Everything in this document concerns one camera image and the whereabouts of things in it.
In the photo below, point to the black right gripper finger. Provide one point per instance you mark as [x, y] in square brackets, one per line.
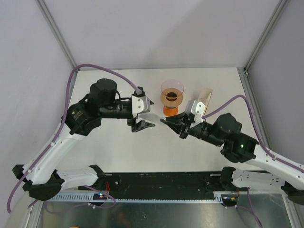
[174, 124]
[177, 117]

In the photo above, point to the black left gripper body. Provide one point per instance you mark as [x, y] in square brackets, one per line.
[132, 121]

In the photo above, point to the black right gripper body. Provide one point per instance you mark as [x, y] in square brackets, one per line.
[187, 122]

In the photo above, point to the clear pink plastic dripper cone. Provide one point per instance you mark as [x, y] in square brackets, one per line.
[172, 86]

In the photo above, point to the cream coffee filter holder stack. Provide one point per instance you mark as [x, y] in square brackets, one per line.
[205, 97]

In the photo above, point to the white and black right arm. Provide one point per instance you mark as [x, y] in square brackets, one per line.
[280, 173]

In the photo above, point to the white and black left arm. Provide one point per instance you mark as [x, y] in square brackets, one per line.
[41, 178]

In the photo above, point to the wooden and orange dripper stand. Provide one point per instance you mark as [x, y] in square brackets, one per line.
[171, 108]

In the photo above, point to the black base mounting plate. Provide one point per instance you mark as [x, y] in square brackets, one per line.
[164, 184]

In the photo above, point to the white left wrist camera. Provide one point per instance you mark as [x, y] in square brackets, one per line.
[140, 103]

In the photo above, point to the aluminium frame rail front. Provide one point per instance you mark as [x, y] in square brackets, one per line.
[238, 179]

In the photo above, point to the grey slotted cable duct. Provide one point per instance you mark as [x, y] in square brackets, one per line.
[91, 196]

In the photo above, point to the aluminium left corner post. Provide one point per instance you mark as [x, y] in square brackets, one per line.
[56, 31]

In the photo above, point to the aluminium corner post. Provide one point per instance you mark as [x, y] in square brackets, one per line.
[271, 24]
[56, 31]

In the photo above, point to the aluminium right corner post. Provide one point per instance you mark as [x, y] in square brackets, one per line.
[271, 24]

